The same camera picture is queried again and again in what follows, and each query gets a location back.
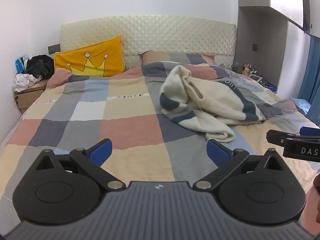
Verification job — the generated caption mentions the blue tray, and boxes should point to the blue tray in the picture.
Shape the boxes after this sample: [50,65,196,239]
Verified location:
[261,79,278,93]

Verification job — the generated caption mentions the cream quilted headboard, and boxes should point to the cream quilted headboard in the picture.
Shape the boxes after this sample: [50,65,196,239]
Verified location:
[59,15,237,72]

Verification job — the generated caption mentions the curtain rod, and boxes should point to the curtain rod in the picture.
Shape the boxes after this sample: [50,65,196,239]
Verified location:
[287,19,313,33]

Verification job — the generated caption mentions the white crumpled clothes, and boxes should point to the white crumpled clothes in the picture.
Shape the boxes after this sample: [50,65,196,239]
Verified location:
[12,73,43,92]

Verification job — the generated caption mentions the blue curtain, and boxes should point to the blue curtain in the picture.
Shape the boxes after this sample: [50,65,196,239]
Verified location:
[296,34,320,128]

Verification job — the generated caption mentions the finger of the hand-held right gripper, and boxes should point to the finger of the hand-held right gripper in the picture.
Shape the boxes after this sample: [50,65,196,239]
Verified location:
[299,127,320,138]
[266,129,300,146]

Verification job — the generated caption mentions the patchwork pillow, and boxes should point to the patchwork pillow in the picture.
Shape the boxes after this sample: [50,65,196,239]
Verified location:
[141,51,215,67]

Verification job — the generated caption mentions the patchwork quilt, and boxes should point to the patchwork quilt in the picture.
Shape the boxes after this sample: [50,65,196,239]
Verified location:
[0,51,320,235]

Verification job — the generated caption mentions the light blue cloth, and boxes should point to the light blue cloth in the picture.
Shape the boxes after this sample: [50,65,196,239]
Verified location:
[289,97,313,117]

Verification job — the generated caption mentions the dark wall switch panel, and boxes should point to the dark wall switch panel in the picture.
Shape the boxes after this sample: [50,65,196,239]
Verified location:
[47,44,61,55]

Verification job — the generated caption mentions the yellow crown pillow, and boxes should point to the yellow crown pillow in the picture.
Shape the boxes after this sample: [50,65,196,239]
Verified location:
[54,35,125,77]

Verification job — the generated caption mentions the black clothes pile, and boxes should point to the black clothes pile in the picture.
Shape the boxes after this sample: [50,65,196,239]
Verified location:
[25,54,55,79]

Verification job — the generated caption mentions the cluster of small bottles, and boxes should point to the cluster of small bottles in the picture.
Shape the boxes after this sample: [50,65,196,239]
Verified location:
[232,62,258,77]

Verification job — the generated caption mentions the white fuzzy pillow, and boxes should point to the white fuzzy pillow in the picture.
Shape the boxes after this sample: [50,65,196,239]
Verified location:
[214,54,235,68]
[124,54,144,72]

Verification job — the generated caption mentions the person's right hand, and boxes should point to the person's right hand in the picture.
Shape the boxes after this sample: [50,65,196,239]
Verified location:
[313,173,320,225]

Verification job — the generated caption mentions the cream striped knit sweater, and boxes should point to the cream striped knit sweater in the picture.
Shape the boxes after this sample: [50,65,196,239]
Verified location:
[159,65,266,143]

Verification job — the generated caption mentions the blue plastic packet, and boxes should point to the blue plastic packet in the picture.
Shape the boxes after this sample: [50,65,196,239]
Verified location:
[15,54,30,73]

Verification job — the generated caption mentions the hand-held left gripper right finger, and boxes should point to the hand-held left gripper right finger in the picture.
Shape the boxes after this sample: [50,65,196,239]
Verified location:
[193,139,284,190]

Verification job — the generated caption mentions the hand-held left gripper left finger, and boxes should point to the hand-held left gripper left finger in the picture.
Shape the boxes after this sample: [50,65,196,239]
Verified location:
[34,138,125,190]

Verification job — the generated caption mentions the wooden nightstand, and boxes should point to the wooden nightstand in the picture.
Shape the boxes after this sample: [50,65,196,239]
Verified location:
[13,80,48,114]

